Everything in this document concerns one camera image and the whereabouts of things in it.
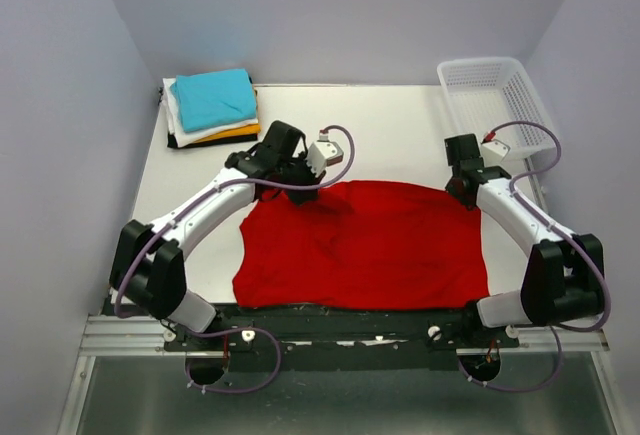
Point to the white plastic basket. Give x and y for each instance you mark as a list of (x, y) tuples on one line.
[(482, 93)]

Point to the folded black t shirt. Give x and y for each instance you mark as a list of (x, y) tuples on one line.
[(220, 141)]

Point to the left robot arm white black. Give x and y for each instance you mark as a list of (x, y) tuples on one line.
[(149, 265)]

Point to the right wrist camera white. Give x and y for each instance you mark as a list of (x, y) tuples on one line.
[(493, 151)]

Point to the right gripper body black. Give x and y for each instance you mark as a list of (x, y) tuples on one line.
[(450, 188)]

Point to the red t shirt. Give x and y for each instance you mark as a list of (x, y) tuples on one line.
[(370, 245)]

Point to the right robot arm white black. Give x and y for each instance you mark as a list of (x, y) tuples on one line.
[(563, 279)]

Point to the black mounting base plate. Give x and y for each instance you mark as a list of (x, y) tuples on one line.
[(317, 338)]

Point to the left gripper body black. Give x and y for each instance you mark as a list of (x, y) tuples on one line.
[(299, 172)]

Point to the folded white t shirt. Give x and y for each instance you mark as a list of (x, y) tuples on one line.
[(175, 120)]

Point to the folded yellow t shirt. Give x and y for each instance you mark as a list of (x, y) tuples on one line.
[(245, 133)]

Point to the folded cyan t shirt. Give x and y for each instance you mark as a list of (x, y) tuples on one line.
[(214, 99)]

